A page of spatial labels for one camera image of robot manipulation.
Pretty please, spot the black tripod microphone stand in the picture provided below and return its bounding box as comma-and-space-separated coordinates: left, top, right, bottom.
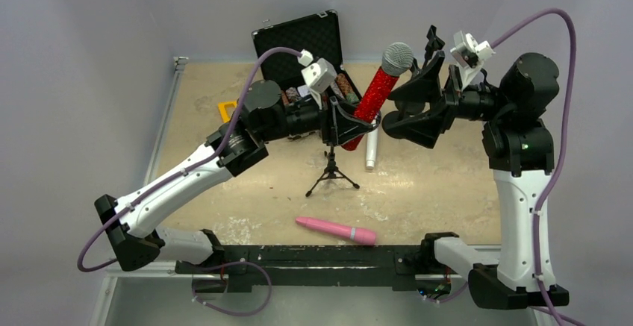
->
305, 112, 382, 198

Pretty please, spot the aluminium corner rail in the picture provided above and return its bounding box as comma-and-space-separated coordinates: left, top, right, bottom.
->
144, 56, 190, 184

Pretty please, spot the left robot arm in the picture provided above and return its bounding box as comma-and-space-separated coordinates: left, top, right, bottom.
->
95, 80, 375, 272

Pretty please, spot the white microphone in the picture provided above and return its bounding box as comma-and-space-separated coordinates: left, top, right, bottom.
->
365, 131, 378, 170

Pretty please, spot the red glitter microphone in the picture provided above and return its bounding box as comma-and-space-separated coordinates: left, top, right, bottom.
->
341, 42, 414, 151

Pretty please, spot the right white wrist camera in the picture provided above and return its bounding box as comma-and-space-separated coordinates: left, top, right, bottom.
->
450, 31, 495, 87

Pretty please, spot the far black round-base stand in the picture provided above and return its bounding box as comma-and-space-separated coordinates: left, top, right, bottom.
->
422, 25, 445, 68

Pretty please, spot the black poker chip case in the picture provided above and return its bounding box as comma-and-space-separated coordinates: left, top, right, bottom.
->
252, 10, 361, 103

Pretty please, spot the yellow triangular plastic frame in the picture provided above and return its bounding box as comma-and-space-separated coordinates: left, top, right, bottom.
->
217, 101, 237, 123

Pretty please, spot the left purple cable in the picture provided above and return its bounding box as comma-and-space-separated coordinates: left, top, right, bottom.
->
76, 46, 304, 318

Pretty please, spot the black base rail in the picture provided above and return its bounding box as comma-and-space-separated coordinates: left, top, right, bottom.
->
175, 245, 458, 292

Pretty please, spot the pink microphone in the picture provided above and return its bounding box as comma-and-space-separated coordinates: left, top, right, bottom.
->
295, 216, 377, 245

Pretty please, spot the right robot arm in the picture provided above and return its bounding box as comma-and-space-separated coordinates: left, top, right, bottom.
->
382, 52, 570, 310

